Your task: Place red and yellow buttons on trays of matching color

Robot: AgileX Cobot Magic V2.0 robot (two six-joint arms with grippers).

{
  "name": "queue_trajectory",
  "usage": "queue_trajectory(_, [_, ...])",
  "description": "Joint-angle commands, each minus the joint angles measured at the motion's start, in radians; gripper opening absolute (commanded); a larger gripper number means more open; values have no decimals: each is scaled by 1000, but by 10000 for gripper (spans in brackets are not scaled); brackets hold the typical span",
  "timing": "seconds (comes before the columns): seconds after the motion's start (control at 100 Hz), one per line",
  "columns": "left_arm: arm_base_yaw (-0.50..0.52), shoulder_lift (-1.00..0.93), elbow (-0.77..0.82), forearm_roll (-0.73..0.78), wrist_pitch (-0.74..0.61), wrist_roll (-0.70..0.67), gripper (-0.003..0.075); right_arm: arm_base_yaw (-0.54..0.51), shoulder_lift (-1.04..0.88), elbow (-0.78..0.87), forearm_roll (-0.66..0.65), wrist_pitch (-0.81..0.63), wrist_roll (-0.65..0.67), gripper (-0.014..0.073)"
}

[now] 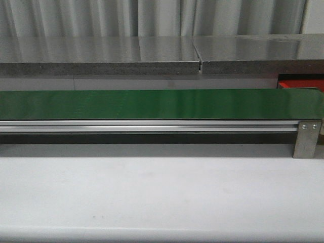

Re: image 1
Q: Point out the green conveyor belt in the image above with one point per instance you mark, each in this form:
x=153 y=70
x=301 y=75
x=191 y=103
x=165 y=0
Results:
x=271 y=104

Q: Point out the left grey stone slab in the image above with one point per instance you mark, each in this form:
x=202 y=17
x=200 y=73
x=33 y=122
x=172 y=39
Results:
x=98 y=56

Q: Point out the red plastic tray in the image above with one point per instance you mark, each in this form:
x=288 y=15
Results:
x=302 y=83

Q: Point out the grey pleated curtain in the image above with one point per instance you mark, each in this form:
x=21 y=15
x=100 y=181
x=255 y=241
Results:
x=150 y=18

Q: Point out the steel conveyor support bracket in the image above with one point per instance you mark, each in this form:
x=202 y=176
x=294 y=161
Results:
x=307 y=137

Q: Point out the aluminium conveyor side rail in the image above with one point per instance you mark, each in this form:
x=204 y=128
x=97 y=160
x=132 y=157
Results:
x=45 y=126

